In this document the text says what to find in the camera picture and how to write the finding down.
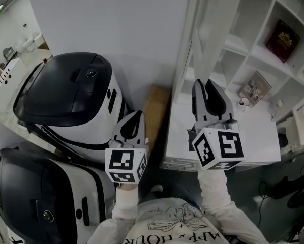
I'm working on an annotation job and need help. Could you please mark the white robot with black top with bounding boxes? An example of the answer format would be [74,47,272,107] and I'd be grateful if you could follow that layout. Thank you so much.
[0,147,118,244]
[12,52,129,163]

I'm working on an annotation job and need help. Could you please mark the person's right forearm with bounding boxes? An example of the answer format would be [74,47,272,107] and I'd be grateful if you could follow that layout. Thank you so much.
[197,168,247,238]

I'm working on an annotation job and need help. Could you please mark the dark red hardcover book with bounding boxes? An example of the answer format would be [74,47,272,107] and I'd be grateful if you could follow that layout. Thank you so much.
[264,19,301,64]

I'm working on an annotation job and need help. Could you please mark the person's left forearm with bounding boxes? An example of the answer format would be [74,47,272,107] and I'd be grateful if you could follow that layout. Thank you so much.
[110,182,141,226]

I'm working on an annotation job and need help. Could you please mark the white cabinet door ribbed glass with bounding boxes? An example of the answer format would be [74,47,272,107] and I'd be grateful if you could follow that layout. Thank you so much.
[171,0,211,107]

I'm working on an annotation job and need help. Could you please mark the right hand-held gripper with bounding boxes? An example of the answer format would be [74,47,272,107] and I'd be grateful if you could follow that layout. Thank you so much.
[187,78,246,171]

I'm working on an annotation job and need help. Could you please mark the person's white printed shirt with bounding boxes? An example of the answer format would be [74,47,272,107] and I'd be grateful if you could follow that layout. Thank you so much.
[85,197,269,244]

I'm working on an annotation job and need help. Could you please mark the beige picture book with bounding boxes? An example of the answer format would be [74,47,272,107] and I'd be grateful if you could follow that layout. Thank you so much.
[237,70,272,108]

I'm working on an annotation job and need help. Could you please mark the person's dark trousers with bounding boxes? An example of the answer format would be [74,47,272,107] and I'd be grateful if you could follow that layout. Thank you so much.
[141,181,203,211]

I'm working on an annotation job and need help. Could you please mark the white shelving cabinet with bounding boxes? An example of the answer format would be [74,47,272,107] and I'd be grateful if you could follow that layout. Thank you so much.
[172,0,304,127]

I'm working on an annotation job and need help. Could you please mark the white table top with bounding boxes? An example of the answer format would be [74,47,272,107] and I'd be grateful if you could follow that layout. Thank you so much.
[160,99,282,173]

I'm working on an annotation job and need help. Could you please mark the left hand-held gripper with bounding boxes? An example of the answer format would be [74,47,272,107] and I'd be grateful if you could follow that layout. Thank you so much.
[105,110,150,185]

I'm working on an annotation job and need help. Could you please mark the white box with black holes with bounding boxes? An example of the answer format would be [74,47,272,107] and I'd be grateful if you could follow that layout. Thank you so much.
[0,57,26,104]

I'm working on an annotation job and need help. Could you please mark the black floor cable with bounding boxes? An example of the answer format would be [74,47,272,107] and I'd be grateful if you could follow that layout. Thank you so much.
[257,181,270,229]

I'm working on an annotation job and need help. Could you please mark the dark metal chair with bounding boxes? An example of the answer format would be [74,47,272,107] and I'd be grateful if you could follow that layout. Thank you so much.
[2,47,18,64]

